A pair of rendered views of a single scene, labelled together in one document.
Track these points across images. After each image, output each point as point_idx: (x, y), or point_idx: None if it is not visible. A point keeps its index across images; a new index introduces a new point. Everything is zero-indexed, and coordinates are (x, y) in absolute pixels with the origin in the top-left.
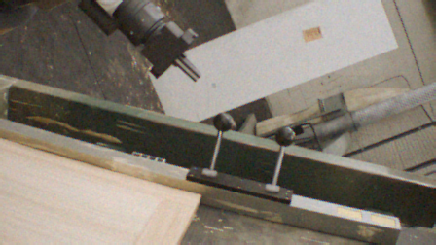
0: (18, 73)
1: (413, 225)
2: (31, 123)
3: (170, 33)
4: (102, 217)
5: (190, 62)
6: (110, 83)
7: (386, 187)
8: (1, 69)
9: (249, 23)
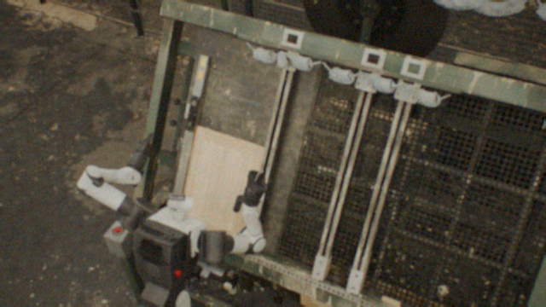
0: (2, 230)
1: None
2: (151, 193)
3: (144, 148)
4: (218, 157)
5: (147, 137)
6: None
7: (171, 46)
8: (12, 242)
9: None
